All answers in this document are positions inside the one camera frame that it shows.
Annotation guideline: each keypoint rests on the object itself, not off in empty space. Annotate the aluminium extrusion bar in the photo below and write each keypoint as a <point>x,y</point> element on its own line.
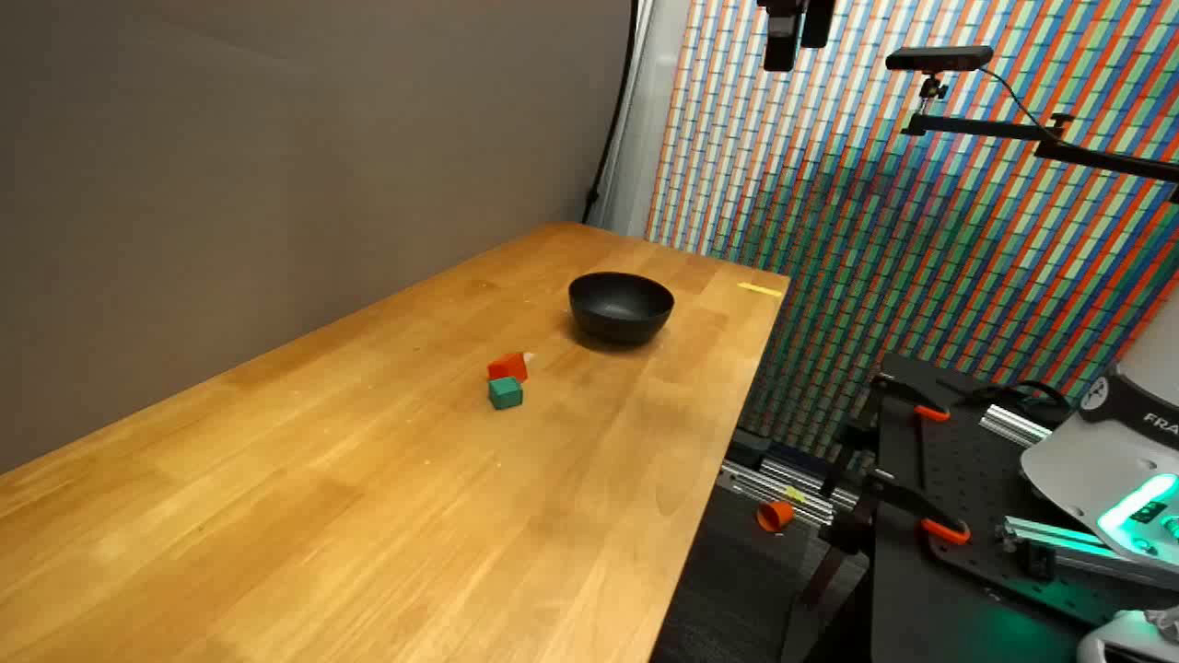
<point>1017,426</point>
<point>1070,544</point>

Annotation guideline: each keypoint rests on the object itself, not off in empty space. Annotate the red cube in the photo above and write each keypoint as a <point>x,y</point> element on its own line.
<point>506,366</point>

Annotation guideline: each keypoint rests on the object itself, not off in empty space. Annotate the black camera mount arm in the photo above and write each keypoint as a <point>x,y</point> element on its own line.
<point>1043,133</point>

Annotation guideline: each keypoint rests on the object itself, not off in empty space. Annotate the black bowl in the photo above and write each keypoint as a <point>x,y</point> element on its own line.
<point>620,306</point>

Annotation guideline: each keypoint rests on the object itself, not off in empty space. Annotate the yellow tape strip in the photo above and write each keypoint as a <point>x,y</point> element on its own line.
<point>760,290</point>

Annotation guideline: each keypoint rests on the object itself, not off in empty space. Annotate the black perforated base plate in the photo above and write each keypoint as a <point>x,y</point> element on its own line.
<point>952,474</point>

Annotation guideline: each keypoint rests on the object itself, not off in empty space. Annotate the green cube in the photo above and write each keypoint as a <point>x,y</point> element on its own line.
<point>506,391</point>

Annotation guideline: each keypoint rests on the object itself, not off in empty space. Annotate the black stereo camera bar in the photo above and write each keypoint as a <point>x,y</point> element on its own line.
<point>940,55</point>

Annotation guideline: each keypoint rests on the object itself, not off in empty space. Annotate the white teal plastic gadget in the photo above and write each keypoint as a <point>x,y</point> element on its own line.
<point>1135,637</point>

